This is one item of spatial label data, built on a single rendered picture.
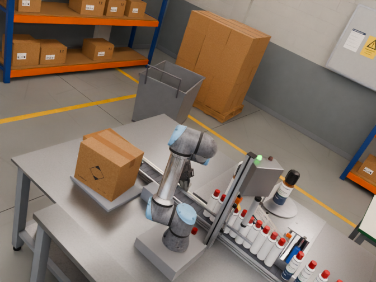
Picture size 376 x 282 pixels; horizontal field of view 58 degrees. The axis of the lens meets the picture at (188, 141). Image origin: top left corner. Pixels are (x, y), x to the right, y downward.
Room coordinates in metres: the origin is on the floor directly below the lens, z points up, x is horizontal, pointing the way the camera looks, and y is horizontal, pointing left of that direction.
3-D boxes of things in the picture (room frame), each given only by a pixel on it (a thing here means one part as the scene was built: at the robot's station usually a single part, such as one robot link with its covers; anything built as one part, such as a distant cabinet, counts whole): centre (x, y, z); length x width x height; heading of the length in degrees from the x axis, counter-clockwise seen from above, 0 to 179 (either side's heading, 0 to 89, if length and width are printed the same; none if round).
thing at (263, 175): (1.53, -0.41, 1.38); 0.17 x 0.10 x 0.19; 118
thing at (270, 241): (1.52, -0.64, 0.98); 0.05 x 0.05 x 0.20
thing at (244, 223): (1.50, -0.45, 1.18); 0.04 x 0.04 x 0.21
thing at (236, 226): (1.61, -0.46, 0.98); 0.05 x 0.05 x 0.20
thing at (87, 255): (1.46, 0.03, 0.81); 0.90 x 0.90 x 0.04; 62
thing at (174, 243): (1.38, -0.13, 0.95); 0.15 x 0.15 x 0.10
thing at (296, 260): (1.44, -0.79, 0.98); 0.05 x 0.05 x 0.20
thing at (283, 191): (2.11, -0.78, 1.04); 0.09 x 0.09 x 0.29
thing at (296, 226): (1.55, -0.77, 1.14); 0.14 x 0.11 x 0.01; 63
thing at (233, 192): (1.51, -0.32, 1.16); 0.04 x 0.04 x 0.67; 63
